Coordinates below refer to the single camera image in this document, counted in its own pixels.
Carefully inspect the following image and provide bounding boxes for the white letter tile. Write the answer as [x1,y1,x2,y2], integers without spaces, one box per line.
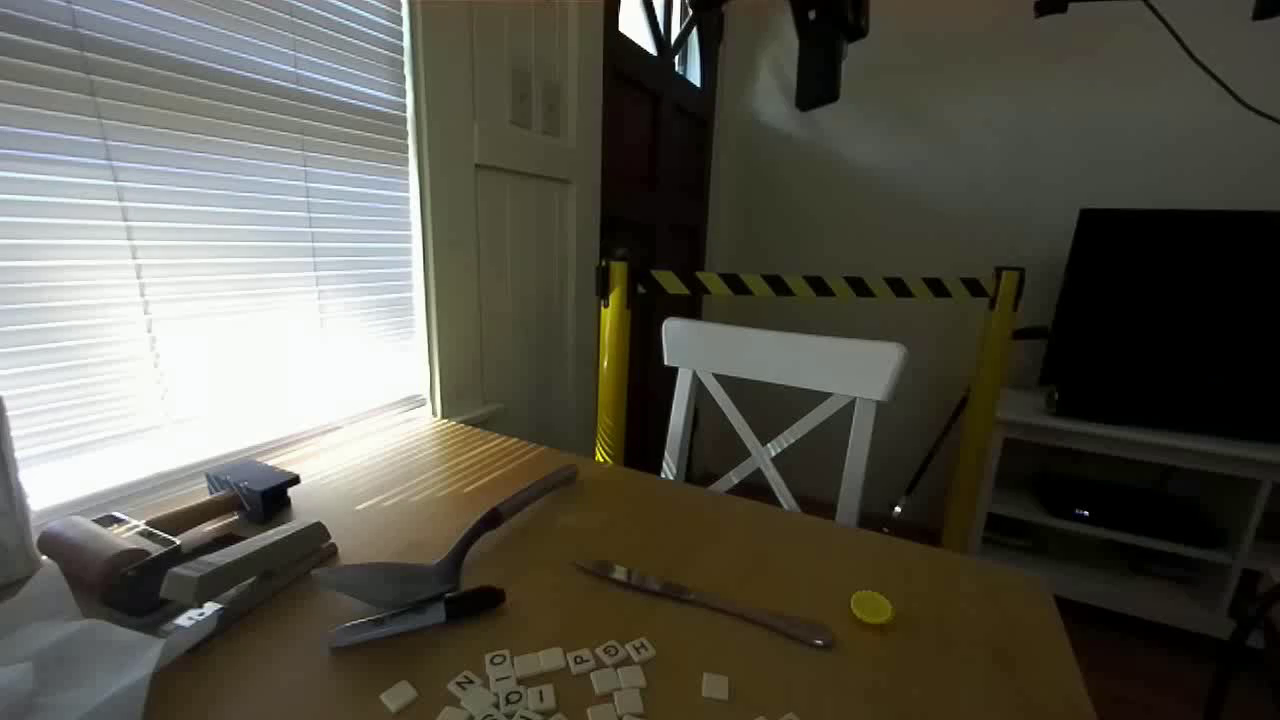
[597,641,629,665]
[698,672,731,702]
[380,680,415,713]
[624,636,655,665]
[567,649,597,677]

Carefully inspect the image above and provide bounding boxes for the white wooden chair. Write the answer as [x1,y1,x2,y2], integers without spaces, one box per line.
[658,318,906,526]

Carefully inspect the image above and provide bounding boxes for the yellow black striped barrier tape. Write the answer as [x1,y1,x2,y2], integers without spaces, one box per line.
[632,267,992,301]

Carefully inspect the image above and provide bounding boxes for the yellow bottle cap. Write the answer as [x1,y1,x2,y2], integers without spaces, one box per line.
[848,587,894,628]

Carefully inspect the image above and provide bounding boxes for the black metal spatula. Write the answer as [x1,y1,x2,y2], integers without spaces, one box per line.
[315,466,575,609]

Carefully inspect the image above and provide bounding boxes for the white window blinds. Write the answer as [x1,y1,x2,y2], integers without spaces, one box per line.
[0,0,425,507]

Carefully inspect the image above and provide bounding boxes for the grey stapler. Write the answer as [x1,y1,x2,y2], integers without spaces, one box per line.
[161,521,334,665]

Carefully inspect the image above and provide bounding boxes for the black television screen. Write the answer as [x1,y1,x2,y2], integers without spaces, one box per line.
[1045,208,1280,443]

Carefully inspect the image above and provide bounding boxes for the black device on shelf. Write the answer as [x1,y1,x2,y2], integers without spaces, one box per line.
[1031,477,1229,548]

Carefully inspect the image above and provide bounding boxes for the white tv stand shelf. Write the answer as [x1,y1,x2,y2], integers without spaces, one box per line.
[970,392,1280,636]

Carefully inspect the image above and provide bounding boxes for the black handled knife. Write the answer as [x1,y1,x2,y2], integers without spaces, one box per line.
[327,584,509,654]

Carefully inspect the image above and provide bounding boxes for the yellow black barrier post right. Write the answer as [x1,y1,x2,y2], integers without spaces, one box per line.
[938,267,1023,553]

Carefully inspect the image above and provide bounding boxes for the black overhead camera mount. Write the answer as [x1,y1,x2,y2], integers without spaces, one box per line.
[787,0,866,112]

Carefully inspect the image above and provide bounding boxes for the wooden handled mallet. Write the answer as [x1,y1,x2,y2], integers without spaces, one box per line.
[153,460,301,538]

